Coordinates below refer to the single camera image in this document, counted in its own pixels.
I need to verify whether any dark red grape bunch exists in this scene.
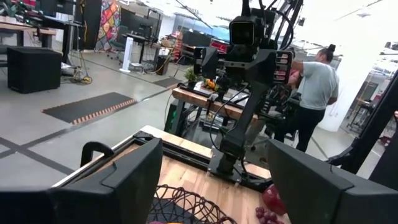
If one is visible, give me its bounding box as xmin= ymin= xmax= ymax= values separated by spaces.
xmin=254 ymin=205 xmax=285 ymax=224

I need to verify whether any person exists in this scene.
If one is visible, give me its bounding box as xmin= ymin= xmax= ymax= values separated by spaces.
xmin=287 ymin=43 xmax=340 ymax=153

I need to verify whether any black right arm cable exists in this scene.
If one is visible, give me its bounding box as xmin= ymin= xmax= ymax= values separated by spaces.
xmin=208 ymin=83 xmax=249 ymax=153

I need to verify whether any tall black panel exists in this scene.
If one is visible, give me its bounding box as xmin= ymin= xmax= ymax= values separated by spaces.
xmin=74 ymin=0 xmax=102 ymax=50

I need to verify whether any wooden top desk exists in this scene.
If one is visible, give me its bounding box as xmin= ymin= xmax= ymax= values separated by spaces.
xmin=0 ymin=15 xmax=57 ymax=49

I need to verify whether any black striped-edge floor mat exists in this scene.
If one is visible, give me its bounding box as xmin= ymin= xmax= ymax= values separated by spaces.
xmin=41 ymin=91 xmax=138 ymax=126

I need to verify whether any black computer monitor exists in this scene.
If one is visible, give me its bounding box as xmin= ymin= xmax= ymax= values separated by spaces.
xmin=120 ymin=7 xmax=154 ymax=39

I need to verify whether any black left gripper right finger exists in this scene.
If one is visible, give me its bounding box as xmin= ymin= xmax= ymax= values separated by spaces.
xmin=266 ymin=138 xmax=398 ymax=224

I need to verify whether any black frame handle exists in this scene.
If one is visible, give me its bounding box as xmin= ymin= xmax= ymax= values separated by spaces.
xmin=80 ymin=141 xmax=115 ymax=168

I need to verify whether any black aluminium rig frame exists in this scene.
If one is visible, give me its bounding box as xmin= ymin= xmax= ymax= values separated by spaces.
xmin=51 ymin=129 xmax=273 ymax=192

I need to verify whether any dark red pomegranate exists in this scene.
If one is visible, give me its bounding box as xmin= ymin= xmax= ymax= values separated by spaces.
xmin=261 ymin=184 xmax=287 ymax=216

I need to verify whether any small green potted plant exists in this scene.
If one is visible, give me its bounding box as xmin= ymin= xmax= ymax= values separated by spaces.
xmin=183 ymin=67 xmax=200 ymax=90

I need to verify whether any colourful fruit pile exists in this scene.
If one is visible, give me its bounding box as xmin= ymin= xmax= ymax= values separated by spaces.
xmin=203 ymin=78 xmax=221 ymax=91

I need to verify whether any yellow cable coil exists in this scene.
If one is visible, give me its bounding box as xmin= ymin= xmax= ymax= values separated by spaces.
xmin=73 ymin=49 xmax=93 ymax=85

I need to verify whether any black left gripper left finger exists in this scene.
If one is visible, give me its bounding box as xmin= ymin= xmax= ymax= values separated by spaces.
xmin=0 ymin=136 xmax=165 ymax=224

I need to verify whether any black wire basket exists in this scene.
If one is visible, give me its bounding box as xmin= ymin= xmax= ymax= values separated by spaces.
xmin=147 ymin=184 xmax=239 ymax=224

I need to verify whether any wooden work table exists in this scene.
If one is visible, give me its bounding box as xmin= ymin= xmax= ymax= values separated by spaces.
xmin=172 ymin=86 xmax=259 ymax=122

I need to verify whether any black diagonal frame strut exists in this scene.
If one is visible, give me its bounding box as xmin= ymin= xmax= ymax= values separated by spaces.
xmin=326 ymin=70 xmax=398 ymax=183

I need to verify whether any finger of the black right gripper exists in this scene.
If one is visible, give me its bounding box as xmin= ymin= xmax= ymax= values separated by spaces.
xmin=193 ymin=45 xmax=220 ymax=81
xmin=273 ymin=49 xmax=295 ymax=85

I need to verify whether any round dark woven placemat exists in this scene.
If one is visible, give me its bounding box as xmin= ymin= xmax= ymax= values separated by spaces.
xmin=149 ymin=198 xmax=187 ymax=224

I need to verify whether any black cube box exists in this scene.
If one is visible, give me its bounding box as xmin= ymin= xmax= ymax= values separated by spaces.
xmin=6 ymin=46 xmax=63 ymax=95

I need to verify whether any white tower appliance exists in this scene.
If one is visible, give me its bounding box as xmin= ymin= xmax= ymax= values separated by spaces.
xmin=119 ymin=36 xmax=134 ymax=74

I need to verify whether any colourful patterned wall hanging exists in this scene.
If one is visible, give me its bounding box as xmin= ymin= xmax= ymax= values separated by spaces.
xmin=94 ymin=0 xmax=122 ymax=53

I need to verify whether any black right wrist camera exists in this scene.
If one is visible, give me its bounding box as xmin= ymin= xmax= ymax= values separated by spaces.
xmin=229 ymin=14 xmax=261 ymax=47

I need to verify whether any red sign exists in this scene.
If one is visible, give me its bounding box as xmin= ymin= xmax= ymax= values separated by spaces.
xmin=210 ymin=39 xmax=231 ymax=54

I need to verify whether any plain black floor mat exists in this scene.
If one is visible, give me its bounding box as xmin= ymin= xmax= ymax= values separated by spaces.
xmin=152 ymin=77 xmax=183 ymax=89

